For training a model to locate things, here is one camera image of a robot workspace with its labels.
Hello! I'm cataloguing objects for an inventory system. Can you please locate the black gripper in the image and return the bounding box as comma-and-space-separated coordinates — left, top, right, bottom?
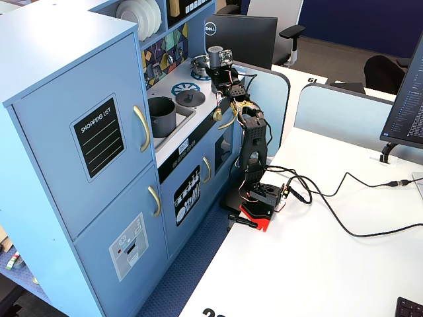
205, 65, 244, 95

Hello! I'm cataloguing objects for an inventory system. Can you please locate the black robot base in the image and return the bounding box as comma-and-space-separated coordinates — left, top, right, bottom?
237, 178, 287, 209

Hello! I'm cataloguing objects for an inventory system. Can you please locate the steel pot with lid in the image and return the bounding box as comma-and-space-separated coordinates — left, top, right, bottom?
190, 54, 211, 75

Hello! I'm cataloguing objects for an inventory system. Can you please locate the gray pot lid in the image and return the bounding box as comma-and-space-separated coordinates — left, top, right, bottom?
175, 89, 206, 108

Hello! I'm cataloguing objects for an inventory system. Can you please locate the black Dell monitor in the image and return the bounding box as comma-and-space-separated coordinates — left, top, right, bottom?
204, 15, 278, 70

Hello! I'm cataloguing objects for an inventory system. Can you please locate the gray cooking pot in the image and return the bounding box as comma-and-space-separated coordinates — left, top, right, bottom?
147, 96, 178, 139

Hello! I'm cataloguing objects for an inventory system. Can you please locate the white plate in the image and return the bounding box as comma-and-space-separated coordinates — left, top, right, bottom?
115, 0, 148, 42
132, 0, 156, 37
145, 0, 163, 32

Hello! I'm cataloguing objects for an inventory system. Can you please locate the gray office chair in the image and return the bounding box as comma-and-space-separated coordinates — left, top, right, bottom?
214, 0, 307, 67

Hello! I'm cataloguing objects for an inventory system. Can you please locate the black table clamp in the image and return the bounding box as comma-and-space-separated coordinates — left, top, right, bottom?
227, 213, 259, 230

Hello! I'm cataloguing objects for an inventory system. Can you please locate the red mounting plate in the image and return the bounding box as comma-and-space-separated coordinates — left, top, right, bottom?
239, 201, 286, 232

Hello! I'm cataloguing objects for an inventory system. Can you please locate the black office chair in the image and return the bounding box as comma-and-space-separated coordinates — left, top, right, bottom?
363, 55, 412, 96

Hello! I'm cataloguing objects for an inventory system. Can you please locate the blue toy kitchen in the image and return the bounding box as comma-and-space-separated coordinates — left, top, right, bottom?
0, 0, 247, 317

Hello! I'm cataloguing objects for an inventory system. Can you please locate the black monitor stand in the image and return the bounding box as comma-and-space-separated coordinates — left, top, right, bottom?
379, 142, 399, 163

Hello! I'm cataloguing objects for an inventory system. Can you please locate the monitor showing code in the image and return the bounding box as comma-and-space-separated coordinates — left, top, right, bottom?
379, 31, 423, 149

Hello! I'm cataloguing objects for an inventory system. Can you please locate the silver laptop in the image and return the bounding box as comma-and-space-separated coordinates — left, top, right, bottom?
411, 171, 423, 199

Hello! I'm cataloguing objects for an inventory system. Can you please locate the brown cardboard box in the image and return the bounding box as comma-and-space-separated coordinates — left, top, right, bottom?
0, 232, 13, 254

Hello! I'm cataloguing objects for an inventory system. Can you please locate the green white small box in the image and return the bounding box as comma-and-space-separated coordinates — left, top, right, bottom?
5, 250, 21, 270

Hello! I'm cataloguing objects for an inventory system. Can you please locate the black keyboard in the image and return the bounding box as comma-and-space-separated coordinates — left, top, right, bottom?
395, 297, 423, 317

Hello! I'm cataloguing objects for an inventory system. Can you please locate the black camera cable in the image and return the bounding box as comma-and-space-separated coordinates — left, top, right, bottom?
264, 164, 412, 199

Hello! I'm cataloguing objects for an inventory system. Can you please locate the black power cable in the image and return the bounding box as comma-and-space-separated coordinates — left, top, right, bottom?
287, 176, 423, 238

